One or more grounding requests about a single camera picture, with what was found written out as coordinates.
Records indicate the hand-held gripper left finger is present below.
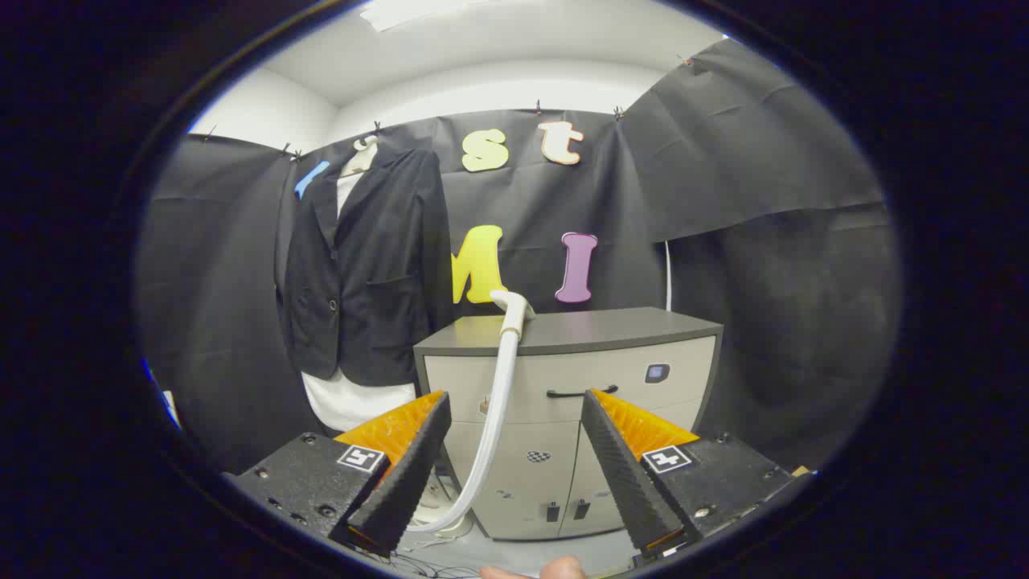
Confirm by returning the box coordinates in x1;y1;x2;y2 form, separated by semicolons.
223;391;453;557

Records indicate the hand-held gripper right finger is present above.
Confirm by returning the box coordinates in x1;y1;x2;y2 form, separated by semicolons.
580;389;818;560

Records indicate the white garment steamer base stand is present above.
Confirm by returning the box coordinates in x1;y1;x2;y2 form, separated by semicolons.
412;473;477;538

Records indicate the white shirt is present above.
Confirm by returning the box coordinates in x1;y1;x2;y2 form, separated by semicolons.
301;157;419;433

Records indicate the white garment steamer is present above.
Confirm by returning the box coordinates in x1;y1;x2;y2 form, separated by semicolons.
406;289;536;533

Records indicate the black blazer jacket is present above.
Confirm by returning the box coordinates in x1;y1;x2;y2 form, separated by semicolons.
277;145;453;388

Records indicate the cream clothes hanger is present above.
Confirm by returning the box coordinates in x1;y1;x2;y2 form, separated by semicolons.
341;135;380;178

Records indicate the grey cabinet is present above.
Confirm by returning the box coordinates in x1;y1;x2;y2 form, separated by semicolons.
414;307;724;541

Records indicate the white panel with blue edge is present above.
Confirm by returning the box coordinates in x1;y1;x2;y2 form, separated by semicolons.
145;358;184;431

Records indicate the black backdrop cloth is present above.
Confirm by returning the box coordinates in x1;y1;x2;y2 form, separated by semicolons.
137;36;901;475

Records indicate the ceiling light panel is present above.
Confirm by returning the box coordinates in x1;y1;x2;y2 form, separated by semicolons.
359;0;483;33

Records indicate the tangle of floor cables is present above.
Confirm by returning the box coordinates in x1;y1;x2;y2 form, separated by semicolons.
378;537;483;579

